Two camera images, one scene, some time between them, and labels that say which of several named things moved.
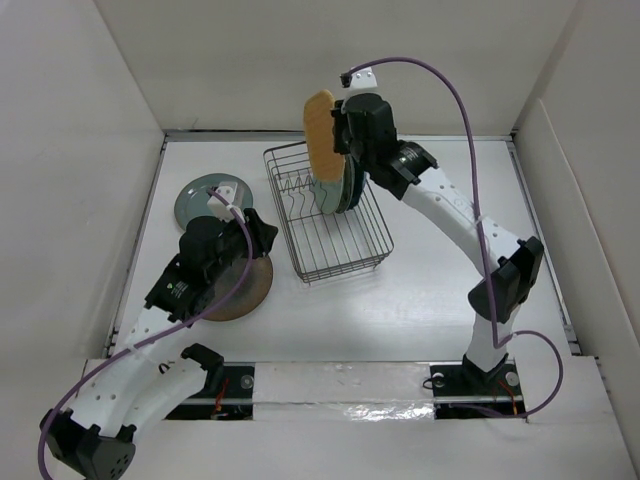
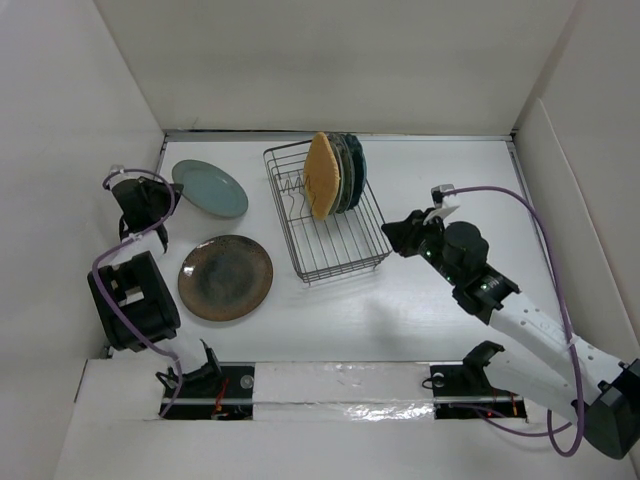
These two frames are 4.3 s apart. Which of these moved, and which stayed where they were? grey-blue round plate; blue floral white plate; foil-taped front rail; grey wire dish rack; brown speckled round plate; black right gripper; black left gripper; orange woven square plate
Moved: grey-blue round plate; black right gripper; orange woven square plate; black left gripper
Stayed: foil-taped front rail; grey wire dish rack; blue floral white plate; brown speckled round plate
